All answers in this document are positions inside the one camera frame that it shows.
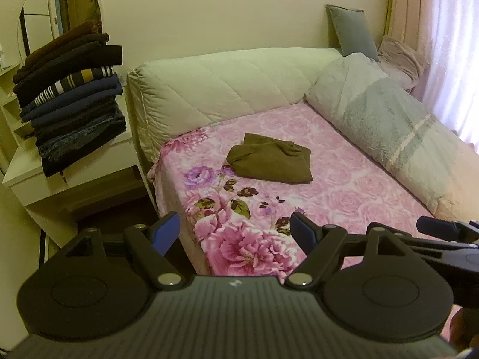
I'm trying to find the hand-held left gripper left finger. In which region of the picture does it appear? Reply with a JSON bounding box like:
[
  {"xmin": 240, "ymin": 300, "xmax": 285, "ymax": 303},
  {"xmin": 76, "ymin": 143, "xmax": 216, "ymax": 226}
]
[{"xmin": 64, "ymin": 211, "xmax": 185, "ymax": 291}]

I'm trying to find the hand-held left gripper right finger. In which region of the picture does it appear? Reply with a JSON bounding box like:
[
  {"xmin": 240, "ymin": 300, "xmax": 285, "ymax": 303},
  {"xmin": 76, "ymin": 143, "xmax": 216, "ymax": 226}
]
[{"xmin": 284, "ymin": 211, "xmax": 413, "ymax": 291}]

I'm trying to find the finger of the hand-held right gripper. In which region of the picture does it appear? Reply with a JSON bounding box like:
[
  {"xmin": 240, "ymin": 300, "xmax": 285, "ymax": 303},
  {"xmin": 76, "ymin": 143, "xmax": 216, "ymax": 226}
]
[
  {"xmin": 397, "ymin": 234, "xmax": 479, "ymax": 260},
  {"xmin": 416, "ymin": 215, "xmax": 479, "ymax": 241}
]

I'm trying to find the olive long-sleeve sweater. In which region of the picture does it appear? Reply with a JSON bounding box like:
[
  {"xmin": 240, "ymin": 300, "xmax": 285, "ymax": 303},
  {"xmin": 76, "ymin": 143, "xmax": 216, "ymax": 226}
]
[{"xmin": 225, "ymin": 132, "xmax": 313, "ymax": 184}]

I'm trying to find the stack of dark folded clothes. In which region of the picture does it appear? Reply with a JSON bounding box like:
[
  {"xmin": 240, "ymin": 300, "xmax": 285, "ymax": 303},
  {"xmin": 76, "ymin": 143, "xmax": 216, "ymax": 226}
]
[{"xmin": 12, "ymin": 20, "xmax": 128, "ymax": 179}]

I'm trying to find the pink floral blanket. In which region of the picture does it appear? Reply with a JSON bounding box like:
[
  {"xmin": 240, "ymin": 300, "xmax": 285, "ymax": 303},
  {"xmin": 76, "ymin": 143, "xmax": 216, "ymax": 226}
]
[{"xmin": 147, "ymin": 101, "xmax": 468, "ymax": 281}]

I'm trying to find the grey and pink folded duvet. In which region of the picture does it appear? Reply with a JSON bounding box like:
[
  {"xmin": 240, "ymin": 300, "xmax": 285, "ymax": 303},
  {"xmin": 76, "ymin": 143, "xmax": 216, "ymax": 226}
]
[{"xmin": 305, "ymin": 52, "xmax": 479, "ymax": 219}]

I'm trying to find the white dressing table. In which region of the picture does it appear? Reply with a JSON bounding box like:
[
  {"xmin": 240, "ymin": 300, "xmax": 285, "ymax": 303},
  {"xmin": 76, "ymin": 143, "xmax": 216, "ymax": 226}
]
[{"xmin": 0, "ymin": 60, "xmax": 147, "ymax": 249}]

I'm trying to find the cream quilted headboard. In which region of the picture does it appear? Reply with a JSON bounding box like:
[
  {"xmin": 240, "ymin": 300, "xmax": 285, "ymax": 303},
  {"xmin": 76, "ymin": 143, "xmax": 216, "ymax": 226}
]
[{"xmin": 125, "ymin": 47, "xmax": 345, "ymax": 214}]

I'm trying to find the lilac pillow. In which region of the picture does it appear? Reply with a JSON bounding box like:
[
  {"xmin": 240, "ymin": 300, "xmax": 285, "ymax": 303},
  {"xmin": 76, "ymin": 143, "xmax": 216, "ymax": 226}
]
[{"xmin": 376, "ymin": 34, "xmax": 426, "ymax": 91}]

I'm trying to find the pink curtain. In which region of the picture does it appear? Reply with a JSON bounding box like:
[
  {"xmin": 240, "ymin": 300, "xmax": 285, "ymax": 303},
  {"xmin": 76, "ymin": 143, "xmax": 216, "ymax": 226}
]
[{"xmin": 383, "ymin": 0, "xmax": 479, "ymax": 152}]

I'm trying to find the grey pillow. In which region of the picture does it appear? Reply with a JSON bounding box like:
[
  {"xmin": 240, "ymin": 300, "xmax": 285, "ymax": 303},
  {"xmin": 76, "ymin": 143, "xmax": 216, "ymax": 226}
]
[{"xmin": 325, "ymin": 4, "xmax": 379, "ymax": 63}]

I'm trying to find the oval mirror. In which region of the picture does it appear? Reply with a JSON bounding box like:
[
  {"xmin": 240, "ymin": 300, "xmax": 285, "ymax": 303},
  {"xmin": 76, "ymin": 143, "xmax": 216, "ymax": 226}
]
[{"xmin": 17, "ymin": 0, "xmax": 104, "ymax": 69}]

